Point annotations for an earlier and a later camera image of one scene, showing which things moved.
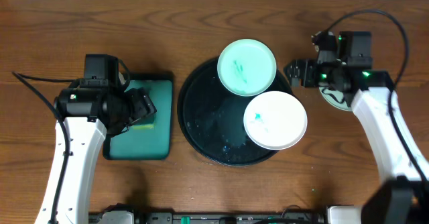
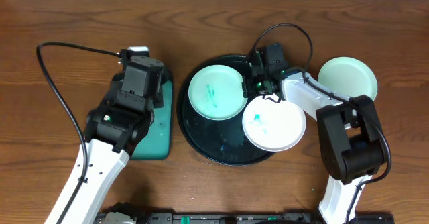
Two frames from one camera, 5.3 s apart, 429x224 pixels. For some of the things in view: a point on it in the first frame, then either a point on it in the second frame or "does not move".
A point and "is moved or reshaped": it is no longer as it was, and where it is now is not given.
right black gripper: (299, 72) to (250, 81)
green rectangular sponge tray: (155, 143) does not move
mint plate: (247, 67) is moved or reshaped
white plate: (275, 120) does not move
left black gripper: (141, 104) to (160, 80)
